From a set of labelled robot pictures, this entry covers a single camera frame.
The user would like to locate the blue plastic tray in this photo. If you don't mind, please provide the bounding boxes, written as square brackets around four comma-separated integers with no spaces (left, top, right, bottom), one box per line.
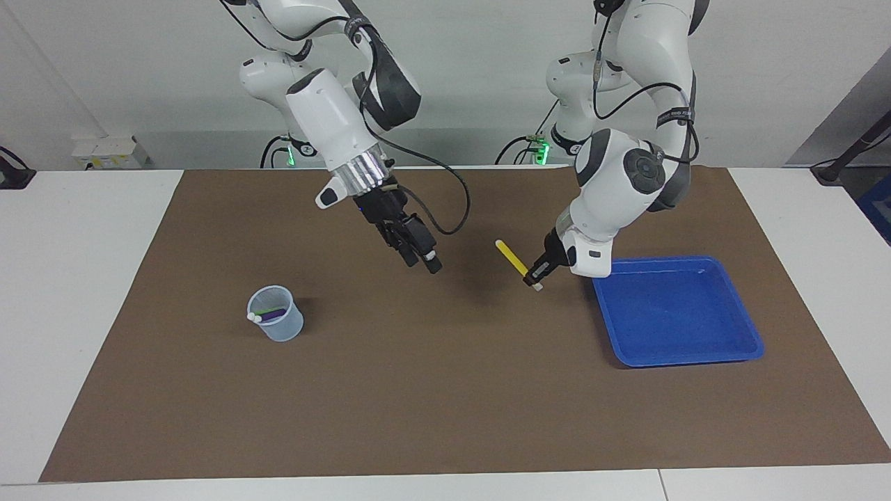
[589,255,765,368]

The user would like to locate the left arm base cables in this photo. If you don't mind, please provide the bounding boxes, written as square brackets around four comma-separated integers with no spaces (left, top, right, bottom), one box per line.
[495,97,561,166]

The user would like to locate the black table clamp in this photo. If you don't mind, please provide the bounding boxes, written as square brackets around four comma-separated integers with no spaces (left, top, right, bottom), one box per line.
[0,146,37,190]

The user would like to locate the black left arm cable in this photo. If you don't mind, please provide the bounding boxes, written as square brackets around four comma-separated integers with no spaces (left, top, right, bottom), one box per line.
[592,0,697,162]

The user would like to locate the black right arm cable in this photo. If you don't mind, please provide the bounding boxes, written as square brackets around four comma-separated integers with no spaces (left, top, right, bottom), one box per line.
[223,0,472,236]

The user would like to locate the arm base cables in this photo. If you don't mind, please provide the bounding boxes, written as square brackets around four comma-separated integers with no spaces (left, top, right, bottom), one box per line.
[260,134,307,169]
[495,97,561,166]

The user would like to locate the white wall socket box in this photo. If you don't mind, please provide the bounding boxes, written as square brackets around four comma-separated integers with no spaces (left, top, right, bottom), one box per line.
[72,134,148,171]

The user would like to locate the brown table mat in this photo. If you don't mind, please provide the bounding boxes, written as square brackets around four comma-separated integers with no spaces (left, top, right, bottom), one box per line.
[38,166,891,483]

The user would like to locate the clear plastic cup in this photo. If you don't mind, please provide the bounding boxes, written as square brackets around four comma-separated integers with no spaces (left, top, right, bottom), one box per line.
[247,285,305,342]

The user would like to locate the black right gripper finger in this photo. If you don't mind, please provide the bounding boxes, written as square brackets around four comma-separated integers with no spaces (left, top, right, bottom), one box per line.
[381,223,420,268]
[404,217,444,274]

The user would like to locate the black stand with pole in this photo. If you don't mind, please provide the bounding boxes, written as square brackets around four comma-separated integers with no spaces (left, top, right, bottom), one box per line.
[811,111,891,185]

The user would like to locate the yellow pen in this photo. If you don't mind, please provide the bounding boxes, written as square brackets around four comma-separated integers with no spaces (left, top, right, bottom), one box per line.
[495,239,544,292]

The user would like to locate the blue box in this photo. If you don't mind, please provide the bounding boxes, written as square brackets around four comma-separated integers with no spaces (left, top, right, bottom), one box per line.
[856,174,891,246]

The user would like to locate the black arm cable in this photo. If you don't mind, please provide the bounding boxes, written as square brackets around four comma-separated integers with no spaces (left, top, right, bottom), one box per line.
[223,0,472,236]
[592,0,697,162]

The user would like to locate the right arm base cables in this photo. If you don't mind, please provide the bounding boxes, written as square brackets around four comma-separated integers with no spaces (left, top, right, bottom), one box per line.
[260,134,307,169]

